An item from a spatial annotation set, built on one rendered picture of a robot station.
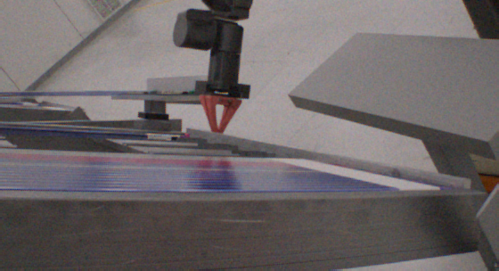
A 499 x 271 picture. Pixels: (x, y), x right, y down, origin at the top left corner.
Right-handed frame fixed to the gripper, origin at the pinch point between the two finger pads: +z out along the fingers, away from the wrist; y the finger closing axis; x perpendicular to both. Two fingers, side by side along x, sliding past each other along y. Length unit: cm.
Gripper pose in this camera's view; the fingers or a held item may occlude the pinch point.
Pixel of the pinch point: (216, 132)
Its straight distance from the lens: 107.9
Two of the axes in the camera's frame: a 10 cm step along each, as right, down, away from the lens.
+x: 8.6, 0.7, 5.1
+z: -1.1, 9.9, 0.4
